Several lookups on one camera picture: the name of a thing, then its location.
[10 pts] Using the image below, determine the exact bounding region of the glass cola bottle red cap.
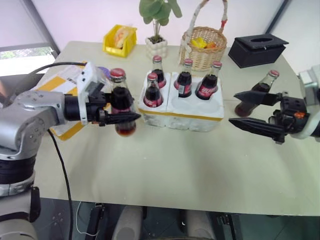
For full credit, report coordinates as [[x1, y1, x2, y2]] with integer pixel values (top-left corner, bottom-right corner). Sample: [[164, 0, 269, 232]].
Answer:
[[234, 69, 281, 118], [142, 72, 165, 109], [173, 58, 194, 99], [151, 55, 168, 89], [109, 68, 138, 137], [195, 60, 223, 101]]

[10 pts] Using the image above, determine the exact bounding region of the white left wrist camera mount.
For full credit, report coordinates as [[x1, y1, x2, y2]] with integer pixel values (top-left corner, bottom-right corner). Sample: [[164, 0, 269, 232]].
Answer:
[[76, 61, 106, 126]]

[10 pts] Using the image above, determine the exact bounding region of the black strut under table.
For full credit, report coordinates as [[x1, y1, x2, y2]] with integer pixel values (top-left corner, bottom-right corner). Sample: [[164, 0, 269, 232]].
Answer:
[[86, 202, 106, 240], [215, 213, 242, 240]]

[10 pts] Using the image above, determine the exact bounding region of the flat box with yellow tape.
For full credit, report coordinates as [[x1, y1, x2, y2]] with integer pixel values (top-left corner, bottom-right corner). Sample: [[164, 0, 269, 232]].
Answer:
[[32, 65, 112, 142]]

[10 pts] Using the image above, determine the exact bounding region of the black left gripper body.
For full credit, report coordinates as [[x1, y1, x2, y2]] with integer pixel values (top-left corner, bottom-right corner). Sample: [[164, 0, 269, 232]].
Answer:
[[86, 92, 106, 127]]

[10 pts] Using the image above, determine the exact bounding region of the wicker basket with handle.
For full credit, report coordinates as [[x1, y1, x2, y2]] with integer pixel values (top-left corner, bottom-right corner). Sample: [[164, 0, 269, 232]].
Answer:
[[179, 0, 228, 73]]

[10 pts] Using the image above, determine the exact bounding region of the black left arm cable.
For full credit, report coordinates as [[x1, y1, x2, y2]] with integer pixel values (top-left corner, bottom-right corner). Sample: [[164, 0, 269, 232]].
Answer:
[[26, 61, 88, 240]]

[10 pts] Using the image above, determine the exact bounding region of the black tissue box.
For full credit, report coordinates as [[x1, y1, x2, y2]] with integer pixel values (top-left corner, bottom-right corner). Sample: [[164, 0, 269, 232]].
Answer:
[[227, 33, 290, 69]]

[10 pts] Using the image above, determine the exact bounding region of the dark window frame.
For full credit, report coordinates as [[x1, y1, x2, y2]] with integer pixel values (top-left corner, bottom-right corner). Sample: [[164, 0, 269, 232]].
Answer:
[[23, 0, 61, 55]]

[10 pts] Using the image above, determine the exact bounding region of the yellow plastic bin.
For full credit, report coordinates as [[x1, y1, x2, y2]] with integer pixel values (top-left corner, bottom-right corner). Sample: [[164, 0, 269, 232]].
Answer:
[[102, 23, 138, 59]]

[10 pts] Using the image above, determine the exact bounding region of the thin white cable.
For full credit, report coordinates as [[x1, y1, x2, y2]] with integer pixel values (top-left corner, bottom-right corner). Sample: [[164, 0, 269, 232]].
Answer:
[[75, 200, 97, 237]]

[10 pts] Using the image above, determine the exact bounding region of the green leafy plant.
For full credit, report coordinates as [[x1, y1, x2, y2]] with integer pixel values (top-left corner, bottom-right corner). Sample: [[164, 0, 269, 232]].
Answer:
[[138, 0, 183, 43]]

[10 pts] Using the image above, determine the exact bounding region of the white foam crate yellow tape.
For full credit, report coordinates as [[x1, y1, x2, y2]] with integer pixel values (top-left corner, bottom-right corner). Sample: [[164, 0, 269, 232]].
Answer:
[[137, 71, 225, 133]]

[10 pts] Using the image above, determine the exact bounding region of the grey rounded shape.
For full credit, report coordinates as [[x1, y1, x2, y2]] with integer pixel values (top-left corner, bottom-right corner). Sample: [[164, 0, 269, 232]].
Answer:
[[183, 209, 216, 240], [110, 205, 144, 240]]

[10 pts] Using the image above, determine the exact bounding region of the toy sandwich bread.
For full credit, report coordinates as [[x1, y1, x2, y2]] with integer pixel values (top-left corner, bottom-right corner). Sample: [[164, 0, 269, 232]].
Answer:
[[114, 26, 131, 49]]

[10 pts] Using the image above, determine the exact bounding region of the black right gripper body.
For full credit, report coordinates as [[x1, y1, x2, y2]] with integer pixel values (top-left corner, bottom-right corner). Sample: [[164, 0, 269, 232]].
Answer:
[[268, 92, 311, 137]]

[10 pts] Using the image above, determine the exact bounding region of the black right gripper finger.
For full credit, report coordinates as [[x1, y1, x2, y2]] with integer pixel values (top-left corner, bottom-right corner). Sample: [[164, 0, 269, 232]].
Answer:
[[233, 90, 284, 106], [228, 118, 289, 144]]

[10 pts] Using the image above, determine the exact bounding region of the yellow toy fruit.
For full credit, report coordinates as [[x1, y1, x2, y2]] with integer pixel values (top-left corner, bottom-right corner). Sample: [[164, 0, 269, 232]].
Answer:
[[190, 36, 208, 49]]

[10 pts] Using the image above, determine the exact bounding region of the white bubble plant pot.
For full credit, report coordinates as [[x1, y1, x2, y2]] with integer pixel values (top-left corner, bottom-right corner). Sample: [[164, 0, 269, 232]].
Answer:
[[145, 36, 169, 61]]

